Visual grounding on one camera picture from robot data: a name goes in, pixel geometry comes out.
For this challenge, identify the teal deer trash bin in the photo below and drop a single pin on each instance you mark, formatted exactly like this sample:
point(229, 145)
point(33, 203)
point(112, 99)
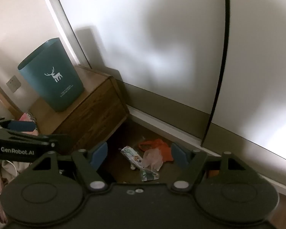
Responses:
point(50, 72)

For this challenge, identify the pink patterned cloth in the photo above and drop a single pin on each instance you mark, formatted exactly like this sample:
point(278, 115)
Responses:
point(28, 117)

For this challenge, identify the white cloth pile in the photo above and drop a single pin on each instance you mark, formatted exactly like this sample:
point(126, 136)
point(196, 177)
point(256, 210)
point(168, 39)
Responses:
point(11, 169)

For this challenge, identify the white printed snack wrapper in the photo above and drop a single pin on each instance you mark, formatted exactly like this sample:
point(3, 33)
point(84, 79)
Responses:
point(136, 160)

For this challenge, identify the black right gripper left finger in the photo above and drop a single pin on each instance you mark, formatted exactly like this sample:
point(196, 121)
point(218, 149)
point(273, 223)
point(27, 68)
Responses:
point(87, 162)

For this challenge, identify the orange plastic bag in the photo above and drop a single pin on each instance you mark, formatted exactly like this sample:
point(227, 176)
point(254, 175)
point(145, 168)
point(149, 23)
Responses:
point(160, 145)

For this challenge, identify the wooden nightstand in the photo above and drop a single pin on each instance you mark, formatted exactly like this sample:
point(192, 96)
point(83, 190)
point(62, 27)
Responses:
point(91, 119)

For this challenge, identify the white wall socket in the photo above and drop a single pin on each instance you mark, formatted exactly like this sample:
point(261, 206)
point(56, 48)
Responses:
point(13, 84)

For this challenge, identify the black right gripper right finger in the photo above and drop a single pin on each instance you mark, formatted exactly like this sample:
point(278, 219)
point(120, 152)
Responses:
point(192, 163)

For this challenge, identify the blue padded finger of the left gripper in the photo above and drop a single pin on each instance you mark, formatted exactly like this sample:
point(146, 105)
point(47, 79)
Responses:
point(19, 126)

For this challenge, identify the translucent pink plastic bag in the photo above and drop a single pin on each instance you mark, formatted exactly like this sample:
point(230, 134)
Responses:
point(152, 159)

